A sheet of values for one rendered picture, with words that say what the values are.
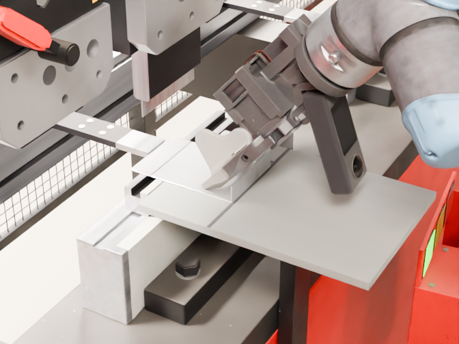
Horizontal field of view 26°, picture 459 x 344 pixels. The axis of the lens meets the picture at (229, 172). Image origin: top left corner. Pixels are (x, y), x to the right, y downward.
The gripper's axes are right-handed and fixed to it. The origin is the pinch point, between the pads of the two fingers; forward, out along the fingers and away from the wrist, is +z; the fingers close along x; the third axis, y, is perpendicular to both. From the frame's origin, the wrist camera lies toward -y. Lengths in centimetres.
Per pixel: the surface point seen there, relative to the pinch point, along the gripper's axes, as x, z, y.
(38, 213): -56, 106, 18
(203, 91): -56, 44, 12
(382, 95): -45.2, 9.1, -7.6
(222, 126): -9.3, 4.8, 4.4
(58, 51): 26.0, -19.5, 16.4
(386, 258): 4.8, -12.7, -16.0
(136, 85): 5.1, -3.0, 13.2
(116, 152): -86, 106, 18
